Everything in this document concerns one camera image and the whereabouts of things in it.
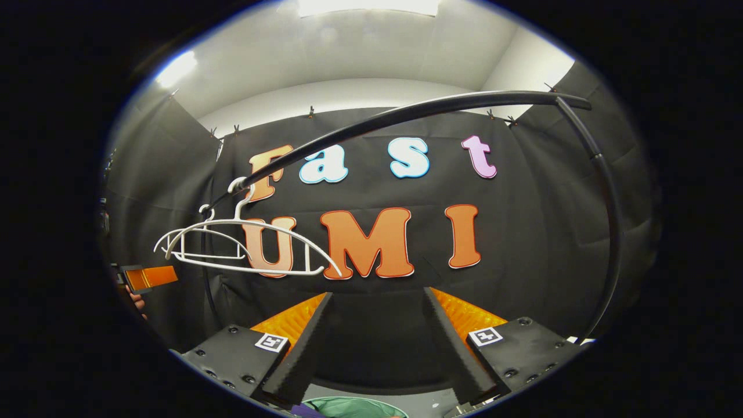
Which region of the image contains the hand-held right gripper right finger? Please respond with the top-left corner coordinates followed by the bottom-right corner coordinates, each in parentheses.
top-left (423, 286), bottom-right (587, 407)

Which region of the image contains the black backdrop cloth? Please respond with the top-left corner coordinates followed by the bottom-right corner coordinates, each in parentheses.
top-left (102, 61), bottom-right (662, 395)

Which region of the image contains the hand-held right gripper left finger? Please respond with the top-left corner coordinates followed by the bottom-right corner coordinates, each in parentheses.
top-left (181, 292), bottom-right (334, 407)

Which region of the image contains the white plastic clothes hanger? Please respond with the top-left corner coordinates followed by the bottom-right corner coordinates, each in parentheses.
top-left (165, 177), bottom-right (344, 278)
top-left (154, 204), bottom-right (247, 262)

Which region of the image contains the small ceiling light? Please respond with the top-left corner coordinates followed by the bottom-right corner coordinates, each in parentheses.
top-left (155, 51), bottom-right (199, 89)

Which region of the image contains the black clothes rail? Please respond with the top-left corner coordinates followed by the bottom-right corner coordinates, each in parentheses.
top-left (200, 90), bottom-right (623, 343)

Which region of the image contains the green laundry hamper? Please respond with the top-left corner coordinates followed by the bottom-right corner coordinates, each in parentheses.
top-left (302, 397), bottom-right (408, 418)

